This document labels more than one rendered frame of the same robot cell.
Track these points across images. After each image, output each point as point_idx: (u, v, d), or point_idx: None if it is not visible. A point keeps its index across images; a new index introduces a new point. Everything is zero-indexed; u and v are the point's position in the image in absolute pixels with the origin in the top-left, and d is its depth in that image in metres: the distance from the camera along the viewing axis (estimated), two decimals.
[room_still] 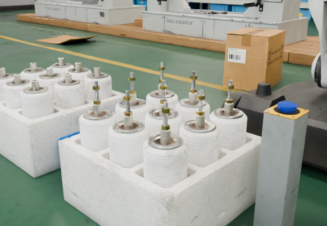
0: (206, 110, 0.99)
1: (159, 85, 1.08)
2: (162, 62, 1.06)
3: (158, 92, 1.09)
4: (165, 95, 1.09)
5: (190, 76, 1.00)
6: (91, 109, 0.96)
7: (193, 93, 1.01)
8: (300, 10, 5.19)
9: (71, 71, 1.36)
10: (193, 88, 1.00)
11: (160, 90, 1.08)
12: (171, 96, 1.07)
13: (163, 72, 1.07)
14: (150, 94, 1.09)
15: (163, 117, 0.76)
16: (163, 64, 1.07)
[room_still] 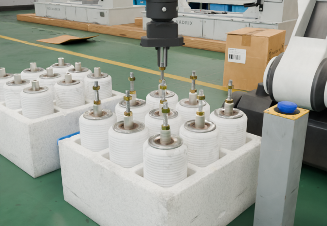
0: (206, 110, 0.99)
1: (159, 85, 1.08)
2: (161, 62, 1.07)
3: (158, 92, 1.09)
4: (166, 95, 1.09)
5: (190, 76, 1.00)
6: (91, 109, 0.96)
7: (193, 93, 1.01)
8: None
9: (71, 71, 1.36)
10: (193, 88, 1.00)
11: (160, 90, 1.08)
12: (171, 96, 1.07)
13: (160, 71, 1.08)
14: (151, 94, 1.09)
15: (163, 117, 0.76)
16: (161, 64, 1.06)
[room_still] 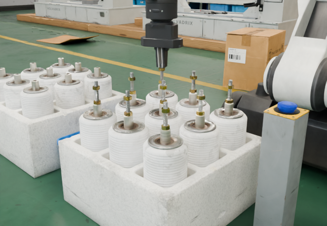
0: (206, 110, 0.99)
1: (159, 85, 1.08)
2: (161, 63, 1.06)
3: (158, 92, 1.09)
4: (165, 95, 1.09)
5: (190, 76, 1.00)
6: (91, 109, 0.96)
7: (193, 93, 1.01)
8: None
9: (71, 71, 1.36)
10: (193, 88, 1.00)
11: (160, 90, 1.08)
12: (170, 96, 1.07)
13: (162, 73, 1.07)
14: (150, 94, 1.09)
15: (163, 117, 0.76)
16: None
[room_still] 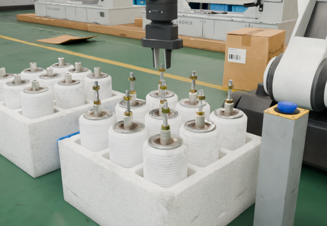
0: (206, 110, 0.99)
1: (159, 85, 1.08)
2: (160, 63, 1.07)
3: (158, 92, 1.09)
4: (165, 95, 1.09)
5: (190, 76, 1.00)
6: (91, 109, 0.96)
7: (193, 93, 1.01)
8: None
9: (71, 71, 1.36)
10: (193, 88, 1.00)
11: (160, 90, 1.08)
12: (170, 96, 1.07)
13: (160, 73, 1.08)
14: (150, 94, 1.09)
15: (163, 117, 0.76)
16: (160, 66, 1.06)
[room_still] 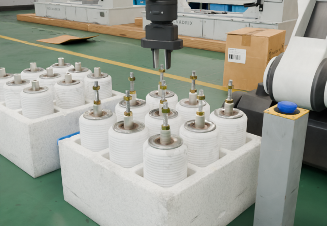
0: (206, 110, 0.99)
1: (159, 85, 1.08)
2: (163, 64, 1.07)
3: (158, 92, 1.09)
4: (165, 95, 1.09)
5: (190, 76, 1.00)
6: (91, 109, 0.96)
7: (193, 93, 1.01)
8: None
9: (71, 71, 1.36)
10: (193, 88, 1.00)
11: (160, 90, 1.08)
12: (170, 96, 1.07)
13: (162, 74, 1.08)
14: (150, 94, 1.09)
15: (163, 117, 0.76)
16: (161, 66, 1.07)
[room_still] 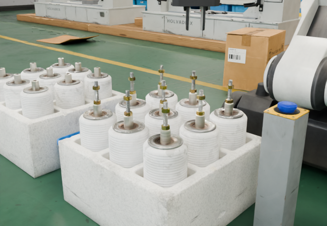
0: (206, 110, 0.99)
1: (158, 85, 1.08)
2: (162, 65, 1.07)
3: (157, 92, 1.09)
4: (165, 95, 1.09)
5: (190, 76, 1.00)
6: (91, 109, 0.96)
7: (193, 93, 1.01)
8: (300, 10, 5.19)
9: (71, 71, 1.36)
10: (193, 88, 1.00)
11: (159, 90, 1.08)
12: (169, 96, 1.07)
13: (163, 74, 1.08)
14: (150, 93, 1.09)
15: (163, 117, 0.76)
16: (162, 66, 1.07)
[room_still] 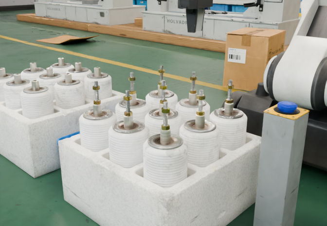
0: (206, 110, 0.99)
1: (158, 85, 1.08)
2: (162, 65, 1.07)
3: (157, 92, 1.09)
4: (165, 95, 1.09)
5: (190, 78, 0.99)
6: (91, 109, 0.96)
7: None
8: (300, 10, 5.19)
9: (71, 71, 1.36)
10: (194, 89, 1.00)
11: (159, 90, 1.08)
12: (169, 96, 1.07)
13: (163, 74, 1.08)
14: (150, 93, 1.09)
15: (163, 117, 0.76)
16: (162, 66, 1.07)
